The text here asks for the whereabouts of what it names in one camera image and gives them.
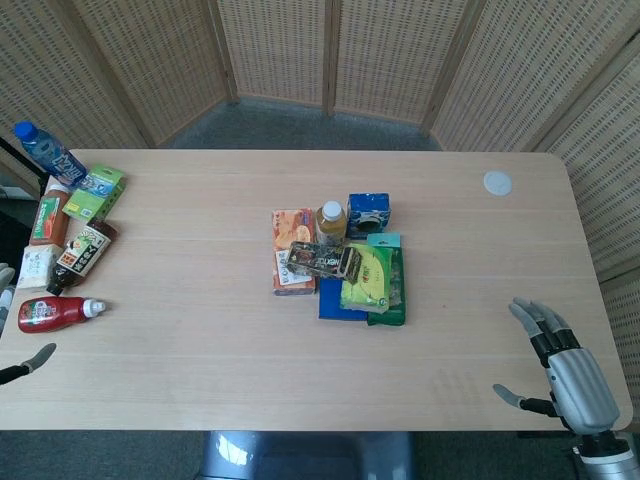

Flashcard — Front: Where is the white tissue pack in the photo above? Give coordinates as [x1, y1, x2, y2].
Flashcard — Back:
[17, 243, 65, 291]

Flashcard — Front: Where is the dark candy bar pack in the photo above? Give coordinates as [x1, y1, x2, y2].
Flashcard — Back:
[286, 240, 363, 285]

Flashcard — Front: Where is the dark green snack bag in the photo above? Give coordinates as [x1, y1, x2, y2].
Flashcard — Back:
[366, 233, 407, 328]

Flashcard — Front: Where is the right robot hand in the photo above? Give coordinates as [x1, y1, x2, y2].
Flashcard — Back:
[492, 296, 622, 435]

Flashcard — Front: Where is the blue water bottle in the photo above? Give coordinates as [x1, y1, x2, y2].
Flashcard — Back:
[13, 121, 88, 189]

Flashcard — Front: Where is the yellow tea bottle white cap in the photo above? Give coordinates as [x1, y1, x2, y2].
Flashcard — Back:
[314, 200, 348, 247]

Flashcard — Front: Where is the blue cookie box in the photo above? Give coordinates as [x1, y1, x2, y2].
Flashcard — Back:
[346, 192, 391, 240]

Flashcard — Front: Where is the yellow-green tissue pack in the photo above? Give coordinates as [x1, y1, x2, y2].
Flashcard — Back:
[340, 243, 396, 315]

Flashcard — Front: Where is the green blister pack box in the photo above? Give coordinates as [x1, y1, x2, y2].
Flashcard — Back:
[62, 167, 127, 222]

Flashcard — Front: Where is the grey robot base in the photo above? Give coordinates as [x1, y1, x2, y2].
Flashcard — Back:
[198, 430, 417, 480]

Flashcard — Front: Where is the plain blue packet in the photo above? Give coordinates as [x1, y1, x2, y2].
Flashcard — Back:
[318, 276, 369, 323]

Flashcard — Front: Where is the red ketchup bottle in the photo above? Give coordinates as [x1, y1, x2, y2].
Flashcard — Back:
[17, 295, 107, 333]

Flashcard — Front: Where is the orange sauce bottle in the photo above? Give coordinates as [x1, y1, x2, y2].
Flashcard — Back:
[28, 182, 73, 247]

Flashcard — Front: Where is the orange cracker box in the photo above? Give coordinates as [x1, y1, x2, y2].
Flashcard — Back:
[271, 207, 318, 297]

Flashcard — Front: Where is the bamboo folding screen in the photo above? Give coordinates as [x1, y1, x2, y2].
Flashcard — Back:
[0, 0, 640, 480]

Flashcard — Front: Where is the dark soy sauce bottle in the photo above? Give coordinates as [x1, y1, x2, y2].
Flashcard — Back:
[46, 218, 120, 297]

